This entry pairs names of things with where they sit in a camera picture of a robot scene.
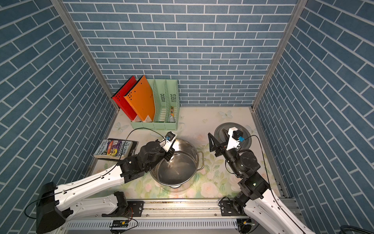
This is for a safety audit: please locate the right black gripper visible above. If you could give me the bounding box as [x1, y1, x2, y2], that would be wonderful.
[209, 130, 242, 178]

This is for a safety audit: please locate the stainless steel pot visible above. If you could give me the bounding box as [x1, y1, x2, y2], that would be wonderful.
[150, 139, 205, 192]

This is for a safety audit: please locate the steel pot lid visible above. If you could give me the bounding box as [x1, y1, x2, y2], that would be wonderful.
[214, 122, 252, 149]

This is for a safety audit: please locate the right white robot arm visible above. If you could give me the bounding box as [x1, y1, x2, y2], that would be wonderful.
[208, 127, 312, 234]

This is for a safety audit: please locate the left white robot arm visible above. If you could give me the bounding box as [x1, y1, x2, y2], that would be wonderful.
[36, 140, 175, 234]

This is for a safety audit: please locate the small booklet in rack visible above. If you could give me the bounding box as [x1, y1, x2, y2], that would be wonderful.
[169, 106, 176, 123]

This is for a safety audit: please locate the floral table mat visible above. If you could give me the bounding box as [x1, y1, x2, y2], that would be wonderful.
[94, 107, 282, 199]

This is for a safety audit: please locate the colourful paperback book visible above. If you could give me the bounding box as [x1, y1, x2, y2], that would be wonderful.
[93, 138, 138, 161]

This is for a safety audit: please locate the green file organizer rack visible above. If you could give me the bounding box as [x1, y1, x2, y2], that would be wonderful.
[131, 79, 180, 131]

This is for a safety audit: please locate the orange folder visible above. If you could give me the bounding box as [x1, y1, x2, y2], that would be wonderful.
[124, 75, 155, 122]

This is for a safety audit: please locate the red folder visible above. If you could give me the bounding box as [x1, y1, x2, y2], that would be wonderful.
[112, 76, 140, 122]

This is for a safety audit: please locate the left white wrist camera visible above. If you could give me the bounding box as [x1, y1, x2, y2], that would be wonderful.
[162, 132, 177, 152]

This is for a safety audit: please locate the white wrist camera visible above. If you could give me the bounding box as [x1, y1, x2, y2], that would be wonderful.
[162, 132, 177, 152]
[227, 127, 244, 151]

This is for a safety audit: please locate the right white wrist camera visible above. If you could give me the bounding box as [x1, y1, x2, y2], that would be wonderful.
[227, 127, 244, 151]

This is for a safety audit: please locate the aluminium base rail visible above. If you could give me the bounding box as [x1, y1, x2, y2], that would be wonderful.
[52, 198, 307, 234]

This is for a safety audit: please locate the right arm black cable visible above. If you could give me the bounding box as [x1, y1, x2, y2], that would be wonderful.
[242, 135, 304, 234]

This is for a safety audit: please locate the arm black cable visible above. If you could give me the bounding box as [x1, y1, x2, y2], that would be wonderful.
[24, 127, 166, 220]
[242, 135, 304, 234]

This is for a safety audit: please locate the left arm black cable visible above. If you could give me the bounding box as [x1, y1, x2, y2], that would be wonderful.
[24, 127, 166, 220]

